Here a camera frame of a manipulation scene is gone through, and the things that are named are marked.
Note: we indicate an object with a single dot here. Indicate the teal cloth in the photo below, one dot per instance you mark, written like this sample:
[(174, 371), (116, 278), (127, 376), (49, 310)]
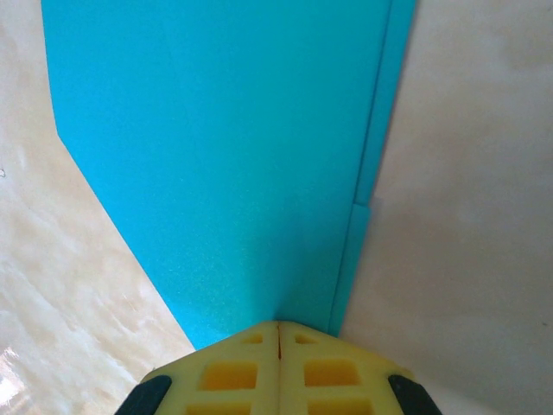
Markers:
[(216, 151)]

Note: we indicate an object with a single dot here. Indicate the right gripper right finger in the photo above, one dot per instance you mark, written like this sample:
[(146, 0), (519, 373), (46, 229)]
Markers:
[(337, 380)]

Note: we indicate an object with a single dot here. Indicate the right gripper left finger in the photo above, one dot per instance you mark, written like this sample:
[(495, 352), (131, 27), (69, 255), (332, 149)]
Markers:
[(224, 380)]

